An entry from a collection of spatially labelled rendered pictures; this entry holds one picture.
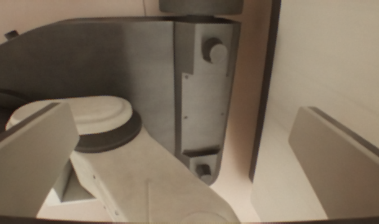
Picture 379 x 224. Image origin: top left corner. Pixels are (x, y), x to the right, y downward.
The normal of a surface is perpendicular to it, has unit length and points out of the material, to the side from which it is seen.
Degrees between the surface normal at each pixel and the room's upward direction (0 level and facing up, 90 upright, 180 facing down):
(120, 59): 0
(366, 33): 90
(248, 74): 0
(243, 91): 0
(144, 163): 90
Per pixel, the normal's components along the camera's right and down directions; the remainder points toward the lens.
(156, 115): 0.21, 0.50
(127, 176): 0.03, -0.86
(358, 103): -0.98, 0.16
